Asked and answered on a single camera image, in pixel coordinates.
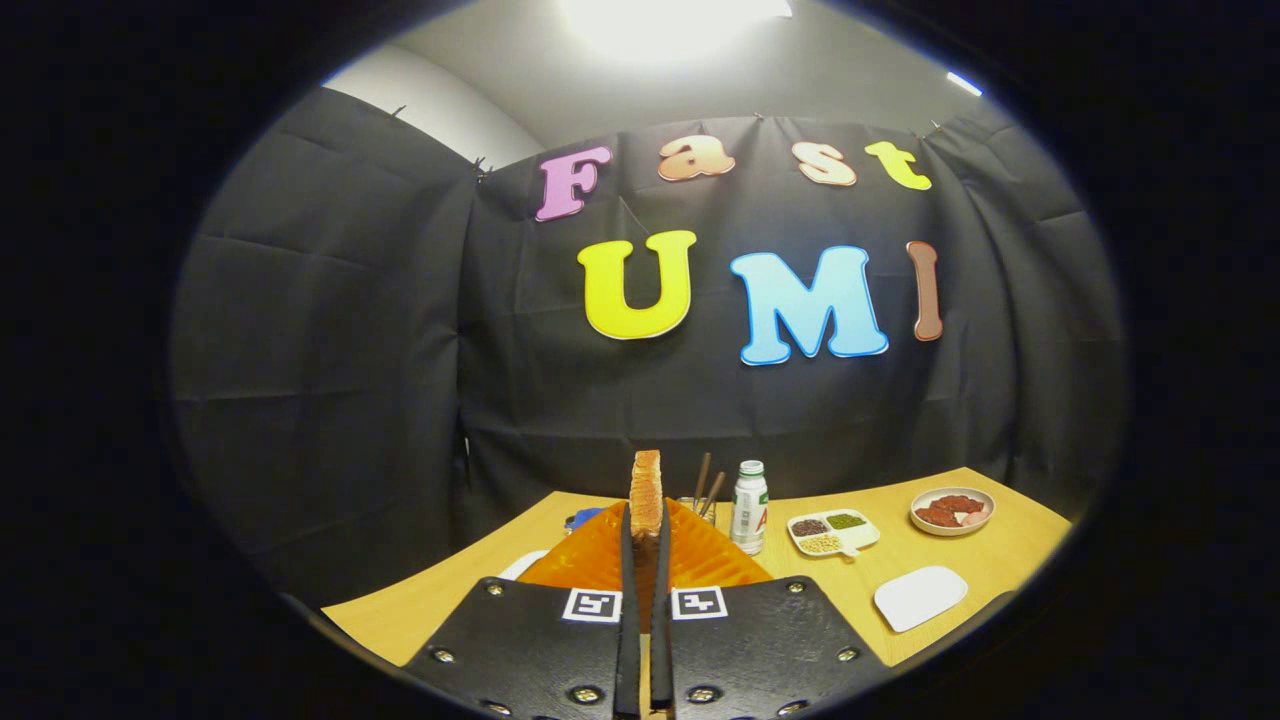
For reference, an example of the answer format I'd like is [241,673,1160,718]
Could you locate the toasted bread slice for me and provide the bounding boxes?
[630,449,665,631]

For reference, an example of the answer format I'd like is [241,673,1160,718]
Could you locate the red meat pieces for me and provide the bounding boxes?
[917,495,989,528]

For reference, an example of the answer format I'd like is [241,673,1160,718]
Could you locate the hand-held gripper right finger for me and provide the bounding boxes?
[650,497,891,720]

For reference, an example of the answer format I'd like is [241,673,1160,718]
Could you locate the white bottle green cap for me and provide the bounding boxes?
[730,460,769,557]

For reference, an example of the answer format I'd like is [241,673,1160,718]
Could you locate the bright ceiling light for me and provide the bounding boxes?
[560,0,793,61]

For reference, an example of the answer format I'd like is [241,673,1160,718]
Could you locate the white round bowl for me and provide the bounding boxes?
[909,487,997,538]

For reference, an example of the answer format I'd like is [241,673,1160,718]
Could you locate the black backdrop cloth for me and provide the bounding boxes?
[168,85,1129,611]

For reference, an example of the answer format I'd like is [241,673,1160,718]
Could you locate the white square plate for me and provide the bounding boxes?
[873,565,969,633]

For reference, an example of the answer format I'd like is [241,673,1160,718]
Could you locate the white divided dish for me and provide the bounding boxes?
[786,509,882,559]

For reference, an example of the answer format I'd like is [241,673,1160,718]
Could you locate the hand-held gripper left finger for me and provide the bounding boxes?
[400,500,642,720]

